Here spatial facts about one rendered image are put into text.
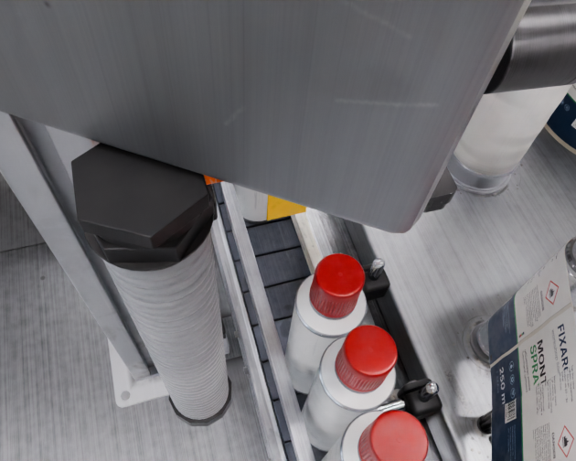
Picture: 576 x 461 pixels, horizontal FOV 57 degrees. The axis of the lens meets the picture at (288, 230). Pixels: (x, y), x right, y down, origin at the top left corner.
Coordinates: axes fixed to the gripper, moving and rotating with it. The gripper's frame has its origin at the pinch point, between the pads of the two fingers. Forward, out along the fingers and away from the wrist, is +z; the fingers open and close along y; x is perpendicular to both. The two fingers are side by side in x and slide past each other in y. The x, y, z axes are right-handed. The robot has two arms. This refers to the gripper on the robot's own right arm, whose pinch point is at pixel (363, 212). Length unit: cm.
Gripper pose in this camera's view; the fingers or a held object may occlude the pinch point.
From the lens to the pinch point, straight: 45.7
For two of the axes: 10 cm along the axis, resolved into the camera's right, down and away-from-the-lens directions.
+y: -2.8, -8.3, 4.8
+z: -0.7, 5.2, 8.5
